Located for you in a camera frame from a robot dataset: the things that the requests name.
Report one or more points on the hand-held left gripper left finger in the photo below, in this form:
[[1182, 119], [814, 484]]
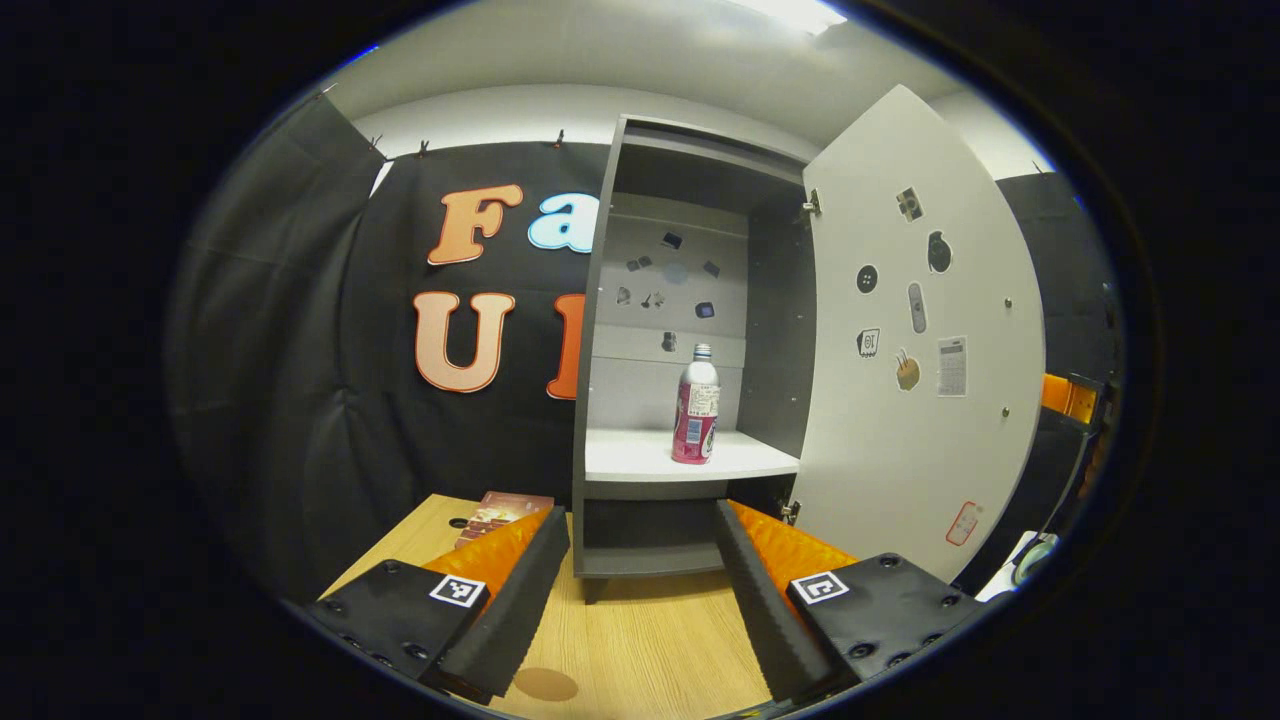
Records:
[[520, 610]]

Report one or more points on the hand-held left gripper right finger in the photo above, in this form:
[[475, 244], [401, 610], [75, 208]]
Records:
[[755, 610]]

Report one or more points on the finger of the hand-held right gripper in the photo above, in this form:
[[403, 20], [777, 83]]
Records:
[[1065, 397]]

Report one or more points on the round brown coaster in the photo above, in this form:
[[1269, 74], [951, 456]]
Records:
[[545, 685]]

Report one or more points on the white cabinet door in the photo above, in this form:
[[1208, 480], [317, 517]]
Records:
[[900, 450]]

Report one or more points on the silver red label bottle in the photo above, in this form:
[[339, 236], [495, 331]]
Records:
[[695, 420]]

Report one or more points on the metal door hinge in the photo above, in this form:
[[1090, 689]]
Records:
[[812, 202], [790, 512]]

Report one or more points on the white cabinet shelf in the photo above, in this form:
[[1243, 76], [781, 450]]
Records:
[[640, 455]]

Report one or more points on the grey cabinet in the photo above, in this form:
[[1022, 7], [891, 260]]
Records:
[[780, 330]]

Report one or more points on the stack of books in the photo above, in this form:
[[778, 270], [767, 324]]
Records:
[[505, 510]]

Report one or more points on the black backdrop cloth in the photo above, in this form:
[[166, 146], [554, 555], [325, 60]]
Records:
[[300, 400]]

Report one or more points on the long ceiling light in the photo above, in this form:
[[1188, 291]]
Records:
[[790, 14]]

